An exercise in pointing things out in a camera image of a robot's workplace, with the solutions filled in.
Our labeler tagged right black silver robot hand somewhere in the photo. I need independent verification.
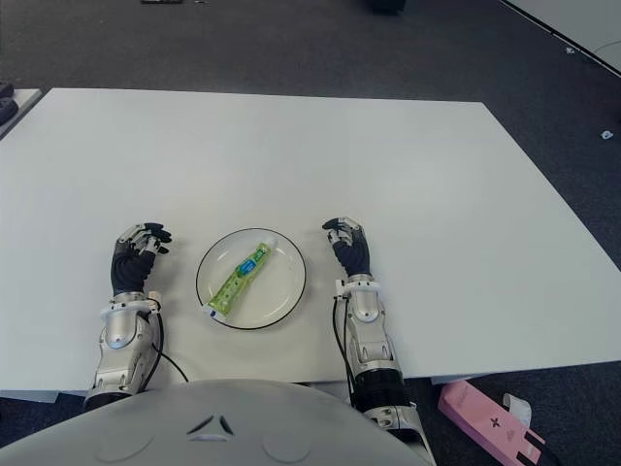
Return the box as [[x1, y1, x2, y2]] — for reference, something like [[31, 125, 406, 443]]
[[321, 216, 373, 279]]

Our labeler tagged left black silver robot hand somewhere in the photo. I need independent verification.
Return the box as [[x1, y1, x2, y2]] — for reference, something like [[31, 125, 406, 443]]
[[110, 221, 173, 295]]

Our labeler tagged green toothpaste tube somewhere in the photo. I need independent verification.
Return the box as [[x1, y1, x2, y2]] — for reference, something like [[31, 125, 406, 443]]
[[202, 236, 278, 319]]

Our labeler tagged white plate with black rim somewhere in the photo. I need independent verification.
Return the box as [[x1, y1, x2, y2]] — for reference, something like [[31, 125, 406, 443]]
[[195, 228, 308, 333]]

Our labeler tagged grey robot torso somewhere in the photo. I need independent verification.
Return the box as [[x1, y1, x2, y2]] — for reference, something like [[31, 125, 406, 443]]
[[0, 379, 433, 466]]

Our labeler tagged pink cardboard box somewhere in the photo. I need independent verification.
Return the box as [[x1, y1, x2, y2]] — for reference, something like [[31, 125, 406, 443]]
[[438, 380, 547, 463]]

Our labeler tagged grey side table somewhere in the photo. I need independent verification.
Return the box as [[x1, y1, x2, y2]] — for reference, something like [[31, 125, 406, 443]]
[[0, 87, 44, 142]]

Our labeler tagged white paper tag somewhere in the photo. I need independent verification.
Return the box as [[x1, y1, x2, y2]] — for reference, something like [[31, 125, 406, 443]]
[[502, 392, 534, 431]]

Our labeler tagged white table with black edge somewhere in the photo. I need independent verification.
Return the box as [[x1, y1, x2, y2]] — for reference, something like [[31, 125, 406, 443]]
[[499, 0, 621, 79]]

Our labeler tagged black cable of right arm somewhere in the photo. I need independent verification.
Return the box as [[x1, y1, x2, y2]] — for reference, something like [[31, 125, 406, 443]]
[[332, 298, 358, 404]]

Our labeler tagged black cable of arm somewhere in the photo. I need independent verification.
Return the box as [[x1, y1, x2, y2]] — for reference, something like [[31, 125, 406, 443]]
[[149, 310, 188, 387], [332, 298, 358, 404]]

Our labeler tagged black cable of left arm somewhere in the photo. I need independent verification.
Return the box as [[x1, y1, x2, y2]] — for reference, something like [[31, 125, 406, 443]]
[[149, 310, 188, 387]]

